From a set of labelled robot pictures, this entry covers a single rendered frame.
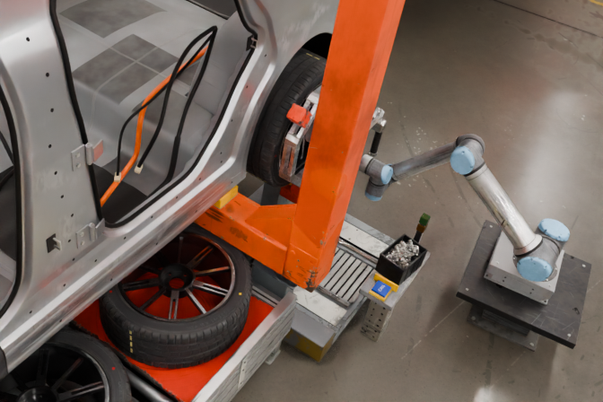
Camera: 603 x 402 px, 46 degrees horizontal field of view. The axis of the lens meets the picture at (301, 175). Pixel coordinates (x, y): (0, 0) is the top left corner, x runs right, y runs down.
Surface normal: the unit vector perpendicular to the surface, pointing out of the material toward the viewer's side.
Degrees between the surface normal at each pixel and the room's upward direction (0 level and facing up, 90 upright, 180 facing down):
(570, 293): 0
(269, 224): 90
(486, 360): 0
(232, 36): 32
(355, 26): 90
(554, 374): 0
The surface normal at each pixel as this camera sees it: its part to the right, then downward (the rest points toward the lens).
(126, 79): 0.10, -0.68
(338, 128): -0.53, 0.50
